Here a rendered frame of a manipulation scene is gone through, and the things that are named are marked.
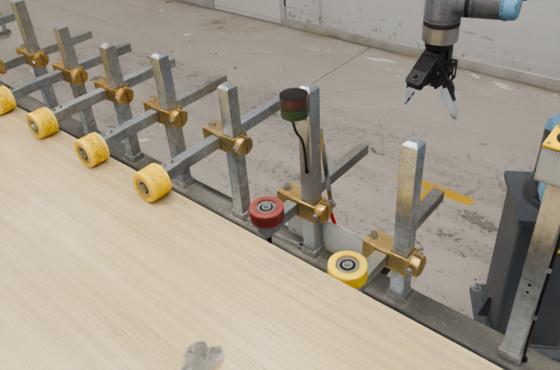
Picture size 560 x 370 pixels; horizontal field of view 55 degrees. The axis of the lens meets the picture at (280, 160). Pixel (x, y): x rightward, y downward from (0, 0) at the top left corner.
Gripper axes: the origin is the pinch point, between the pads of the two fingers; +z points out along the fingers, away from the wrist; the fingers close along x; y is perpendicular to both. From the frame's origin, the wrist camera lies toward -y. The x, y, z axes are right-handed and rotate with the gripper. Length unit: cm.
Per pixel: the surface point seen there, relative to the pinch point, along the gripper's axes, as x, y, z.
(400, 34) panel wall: 131, 224, 79
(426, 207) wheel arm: -13.3, -24.6, 10.4
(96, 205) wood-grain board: 46, -77, 4
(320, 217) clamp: 3.9, -44.3, 8.7
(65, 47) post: 106, -44, -11
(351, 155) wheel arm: 11.8, -19.5, 7.8
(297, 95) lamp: 7, -47, -24
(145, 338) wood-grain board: 6, -94, 4
